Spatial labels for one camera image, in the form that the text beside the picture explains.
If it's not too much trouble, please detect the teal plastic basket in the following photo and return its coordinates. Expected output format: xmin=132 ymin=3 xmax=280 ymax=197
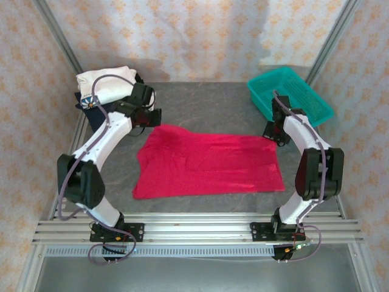
xmin=246 ymin=66 xmax=335 ymax=128

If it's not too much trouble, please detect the red t-shirt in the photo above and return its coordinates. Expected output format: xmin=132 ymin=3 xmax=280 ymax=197
xmin=131 ymin=123 xmax=286 ymax=201

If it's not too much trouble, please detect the white t-shirt with daisy print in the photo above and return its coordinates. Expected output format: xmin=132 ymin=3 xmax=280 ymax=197
xmin=75 ymin=65 xmax=137 ymax=110

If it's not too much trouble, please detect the grey metal panel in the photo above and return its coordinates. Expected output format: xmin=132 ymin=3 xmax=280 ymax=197
xmin=33 ymin=257 xmax=362 ymax=292

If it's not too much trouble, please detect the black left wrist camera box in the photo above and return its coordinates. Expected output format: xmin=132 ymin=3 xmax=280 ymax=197
xmin=136 ymin=108 xmax=162 ymax=128

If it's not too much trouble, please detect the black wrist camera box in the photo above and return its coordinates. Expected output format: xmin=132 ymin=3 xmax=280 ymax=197
xmin=263 ymin=120 xmax=278 ymax=140
xmin=136 ymin=108 xmax=162 ymax=128

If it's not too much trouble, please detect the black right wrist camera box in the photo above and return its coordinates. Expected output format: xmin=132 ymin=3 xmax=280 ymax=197
xmin=263 ymin=120 xmax=278 ymax=140

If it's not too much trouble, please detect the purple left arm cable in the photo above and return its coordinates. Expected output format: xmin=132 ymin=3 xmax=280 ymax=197
xmin=57 ymin=74 xmax=138 ymax=266

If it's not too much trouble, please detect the aluminium table side rail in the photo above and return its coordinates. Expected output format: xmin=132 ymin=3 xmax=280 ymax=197
xmin=315 ymin=127 xmax=377 ymax=292
xmin=16 ymin=114 xmax=88 ymax=292

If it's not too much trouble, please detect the aluminium frame post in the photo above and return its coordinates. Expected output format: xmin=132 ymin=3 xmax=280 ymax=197
xmin=32 ymin=0 xmax=84 ymax=74
xmin=305 ymin=0 xmax=359 ymax=83

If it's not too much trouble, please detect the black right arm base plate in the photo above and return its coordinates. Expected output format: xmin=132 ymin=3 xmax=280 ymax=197
xmin=249 ymin=223 xmax=306 ymax=243

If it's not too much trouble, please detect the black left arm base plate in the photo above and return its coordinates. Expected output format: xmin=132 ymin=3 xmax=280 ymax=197
xmin=90 ymin=223 xmax=145 ymax=243

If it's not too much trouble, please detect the aluminium mounting rail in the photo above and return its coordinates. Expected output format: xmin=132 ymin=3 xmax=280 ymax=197
xmin=32 ymin=212 xmax=365 ymax=245

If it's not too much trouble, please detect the grey slotted cable duct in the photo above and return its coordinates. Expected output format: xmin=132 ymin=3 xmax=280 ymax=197
xmin=44 ymin=245 xmax=276 ymax=259

